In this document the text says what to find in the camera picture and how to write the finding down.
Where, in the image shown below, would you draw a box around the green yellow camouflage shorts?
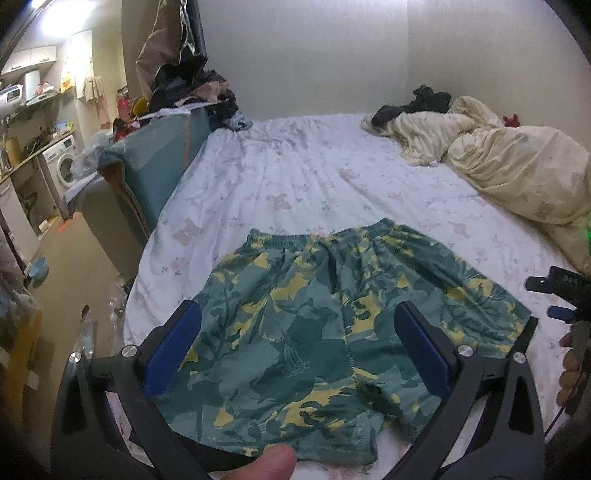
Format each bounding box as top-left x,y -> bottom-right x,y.
156,219 -> 531,465

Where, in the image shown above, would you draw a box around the person's right hand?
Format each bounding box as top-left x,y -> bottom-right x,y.
556,333 -> 581,407

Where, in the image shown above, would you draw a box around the person's left hand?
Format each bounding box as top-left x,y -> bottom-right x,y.
221,444 -> 297,480

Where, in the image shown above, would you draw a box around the cream bear print duvet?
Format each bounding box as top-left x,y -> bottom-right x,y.
362,96 -> 590,275

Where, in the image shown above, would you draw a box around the red item on bed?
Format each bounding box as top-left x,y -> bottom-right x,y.
503,114 -> 520,128

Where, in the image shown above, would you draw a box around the blue bowl on floor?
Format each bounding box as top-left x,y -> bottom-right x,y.
27,257 -> 49,281

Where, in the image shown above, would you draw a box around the black clothes on bed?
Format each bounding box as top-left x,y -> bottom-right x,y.
370,85 -> 452,129

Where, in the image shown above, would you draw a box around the teal sofa chair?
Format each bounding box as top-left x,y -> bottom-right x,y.
97,107 -> 211,244

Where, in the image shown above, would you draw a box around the white washing machine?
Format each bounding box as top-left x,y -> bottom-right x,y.
39,133 -> 79,206

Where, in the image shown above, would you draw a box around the white floral bed sheet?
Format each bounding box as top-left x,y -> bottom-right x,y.
122,111 -> 583,480

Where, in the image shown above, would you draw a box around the red fire extinguisher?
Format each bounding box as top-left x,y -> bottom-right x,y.
116,86 -> 130,121

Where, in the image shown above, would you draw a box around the pile of dark clothes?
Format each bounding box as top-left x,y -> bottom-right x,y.
148,55 -> 252,131

